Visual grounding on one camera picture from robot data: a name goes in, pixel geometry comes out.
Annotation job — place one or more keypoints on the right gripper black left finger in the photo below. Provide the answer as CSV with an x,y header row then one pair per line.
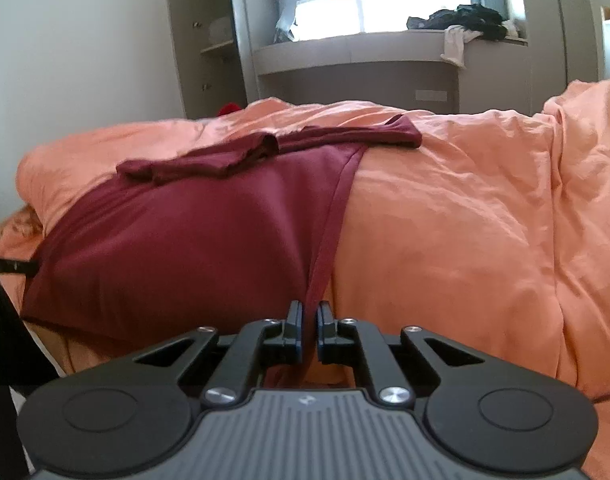
x,y
258,346

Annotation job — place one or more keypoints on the red plush object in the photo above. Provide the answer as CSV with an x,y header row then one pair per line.
x,y
229,108

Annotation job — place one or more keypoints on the tall grey closet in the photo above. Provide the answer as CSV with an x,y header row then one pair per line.
x,y
561,45

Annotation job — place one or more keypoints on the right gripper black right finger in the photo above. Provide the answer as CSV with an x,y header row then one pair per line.
x,y
361,346

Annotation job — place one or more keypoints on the orange duvet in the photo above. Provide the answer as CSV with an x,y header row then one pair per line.
x,y
496,232

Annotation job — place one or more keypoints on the grey window bench cabinet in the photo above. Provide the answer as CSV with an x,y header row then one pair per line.
x,y
401,69

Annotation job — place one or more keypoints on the grey open wardrobe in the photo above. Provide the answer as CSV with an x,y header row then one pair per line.
x,y
209,77

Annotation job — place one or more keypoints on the white garment hanging off bench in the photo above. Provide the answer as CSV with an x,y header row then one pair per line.
x,y
456,37

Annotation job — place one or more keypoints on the dark clothes pile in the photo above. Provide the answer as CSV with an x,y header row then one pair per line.
x,y
471,16

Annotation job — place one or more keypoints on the maroon long sleeve shirt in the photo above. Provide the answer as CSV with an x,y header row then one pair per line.
x,y
221,236

